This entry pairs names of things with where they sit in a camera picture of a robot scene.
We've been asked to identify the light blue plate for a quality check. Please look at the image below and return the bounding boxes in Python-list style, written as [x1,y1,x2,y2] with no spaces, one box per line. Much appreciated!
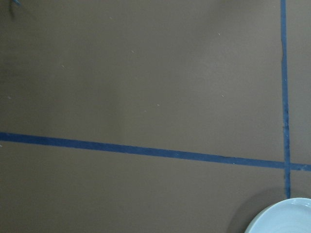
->
[245,198,311,233]

